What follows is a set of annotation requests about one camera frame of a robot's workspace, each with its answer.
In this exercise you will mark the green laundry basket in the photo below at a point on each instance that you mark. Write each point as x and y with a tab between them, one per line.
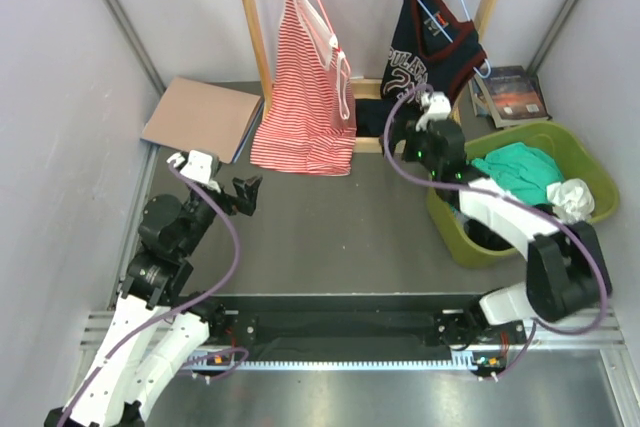
570	155

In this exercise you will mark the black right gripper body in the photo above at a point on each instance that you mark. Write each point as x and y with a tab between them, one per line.
416	147

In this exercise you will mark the teal green garment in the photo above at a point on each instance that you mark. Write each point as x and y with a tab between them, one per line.
523	171

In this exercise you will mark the navy maroon tank top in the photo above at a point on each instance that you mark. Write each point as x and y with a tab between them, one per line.
429	45

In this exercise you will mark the lower stacked book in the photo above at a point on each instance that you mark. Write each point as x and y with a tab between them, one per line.
479	104

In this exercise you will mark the white crumpled garment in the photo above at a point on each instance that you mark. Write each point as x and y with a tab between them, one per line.
571	200

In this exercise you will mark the wooden clothes rack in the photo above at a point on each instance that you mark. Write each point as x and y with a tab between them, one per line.
250	22

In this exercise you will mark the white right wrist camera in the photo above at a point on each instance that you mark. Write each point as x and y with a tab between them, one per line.
435	106

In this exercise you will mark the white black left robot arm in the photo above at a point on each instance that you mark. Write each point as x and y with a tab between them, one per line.
155	328

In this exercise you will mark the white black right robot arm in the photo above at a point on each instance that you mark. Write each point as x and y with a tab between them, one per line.
565	267

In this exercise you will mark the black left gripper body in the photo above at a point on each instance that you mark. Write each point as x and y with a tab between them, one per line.
223	201

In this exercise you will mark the dark sunset cover book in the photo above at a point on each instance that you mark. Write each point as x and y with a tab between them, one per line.
513	97

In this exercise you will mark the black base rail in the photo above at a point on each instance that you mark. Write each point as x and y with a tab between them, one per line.
343	328

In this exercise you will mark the red white striped tank top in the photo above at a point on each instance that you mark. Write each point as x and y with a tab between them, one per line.
310	127

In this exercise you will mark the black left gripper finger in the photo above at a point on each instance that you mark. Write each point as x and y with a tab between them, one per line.
248	186
246	203

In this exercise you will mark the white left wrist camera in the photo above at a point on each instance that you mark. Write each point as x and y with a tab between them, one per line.
199	167

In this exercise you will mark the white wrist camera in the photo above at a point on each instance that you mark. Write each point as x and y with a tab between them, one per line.
435	106
199	167

